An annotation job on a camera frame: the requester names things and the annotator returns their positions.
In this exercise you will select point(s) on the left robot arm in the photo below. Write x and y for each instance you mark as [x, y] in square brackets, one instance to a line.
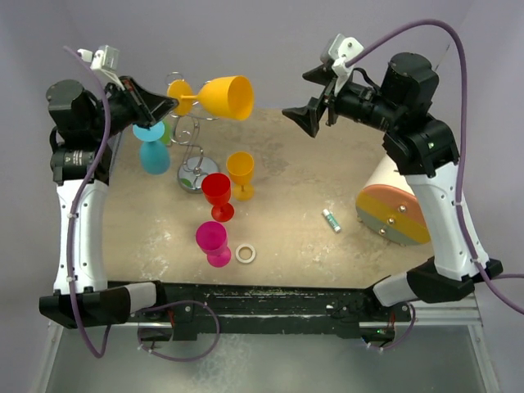
[81, 171]

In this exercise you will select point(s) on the red plastic wine glass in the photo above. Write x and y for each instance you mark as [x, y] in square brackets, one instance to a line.
[217, 191]

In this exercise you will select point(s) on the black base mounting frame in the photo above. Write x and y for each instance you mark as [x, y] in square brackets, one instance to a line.
[233, 309]

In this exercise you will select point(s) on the aluminium rail frame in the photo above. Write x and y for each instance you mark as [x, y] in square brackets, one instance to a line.
[440, 349]

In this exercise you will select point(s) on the orange wine glass rear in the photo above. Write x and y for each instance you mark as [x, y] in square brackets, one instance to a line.
[240, 166]

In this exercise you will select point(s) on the orange wine glass front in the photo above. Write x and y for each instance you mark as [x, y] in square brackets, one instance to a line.
[230, 97]

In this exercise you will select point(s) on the chrome wire wine glass rack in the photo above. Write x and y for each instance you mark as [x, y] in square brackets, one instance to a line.
[184, 131]

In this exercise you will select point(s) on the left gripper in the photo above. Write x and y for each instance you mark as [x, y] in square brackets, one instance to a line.
[148, 108]

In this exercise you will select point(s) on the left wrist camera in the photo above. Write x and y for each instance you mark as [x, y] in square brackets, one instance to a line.
[103, 62]

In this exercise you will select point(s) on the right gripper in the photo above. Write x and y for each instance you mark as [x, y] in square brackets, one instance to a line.
[309, 116]

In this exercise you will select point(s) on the green plastic wine glass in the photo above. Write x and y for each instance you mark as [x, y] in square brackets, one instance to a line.
[166, 137]

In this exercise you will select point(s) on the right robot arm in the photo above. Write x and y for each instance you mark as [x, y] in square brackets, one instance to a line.
[426, 155]

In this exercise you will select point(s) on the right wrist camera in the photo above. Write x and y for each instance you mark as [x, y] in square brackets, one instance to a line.
[338, 51]

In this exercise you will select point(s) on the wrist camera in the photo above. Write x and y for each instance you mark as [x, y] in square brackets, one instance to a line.
[338, 51]
[103, 62]

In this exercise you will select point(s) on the blue plastic wine glass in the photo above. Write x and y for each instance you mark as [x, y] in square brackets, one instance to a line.
[153, 153]

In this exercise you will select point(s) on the pink plastic wine glass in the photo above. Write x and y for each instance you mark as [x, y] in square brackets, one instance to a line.
[212, 238]

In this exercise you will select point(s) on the orange wine glass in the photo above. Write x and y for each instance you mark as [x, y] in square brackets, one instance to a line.
[230, 97]
[240, 166]

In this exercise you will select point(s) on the white green lip balm tube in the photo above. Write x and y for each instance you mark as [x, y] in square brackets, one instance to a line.
[327, 214]

